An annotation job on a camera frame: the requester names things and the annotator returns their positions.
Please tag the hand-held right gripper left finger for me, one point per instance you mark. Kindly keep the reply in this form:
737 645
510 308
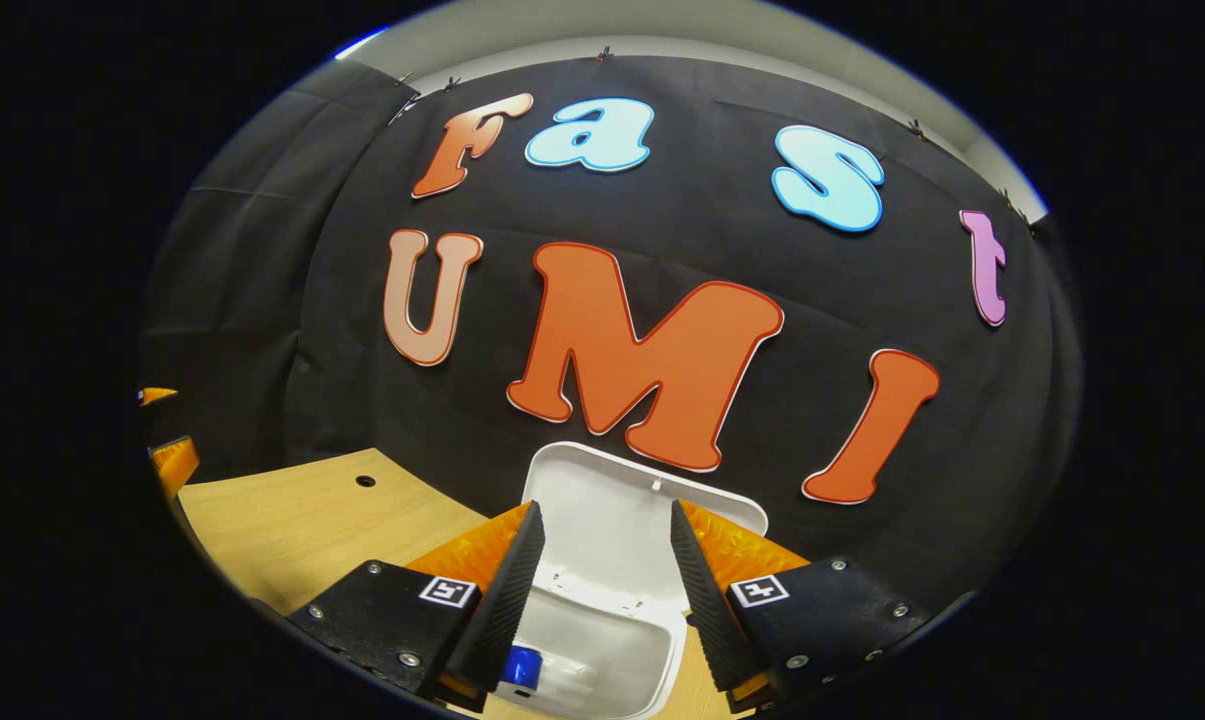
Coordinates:
502 600

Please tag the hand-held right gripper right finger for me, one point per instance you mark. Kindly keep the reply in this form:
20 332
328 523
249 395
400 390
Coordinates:
707 600

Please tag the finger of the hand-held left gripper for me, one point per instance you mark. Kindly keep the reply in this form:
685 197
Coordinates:
157 395
174 465

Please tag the blue pop can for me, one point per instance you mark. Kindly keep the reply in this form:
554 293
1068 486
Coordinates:
522 668

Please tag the white desktop garbage bin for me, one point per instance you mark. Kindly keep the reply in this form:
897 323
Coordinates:
612 520

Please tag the wooden desktop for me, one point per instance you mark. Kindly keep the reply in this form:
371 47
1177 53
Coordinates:
292 530

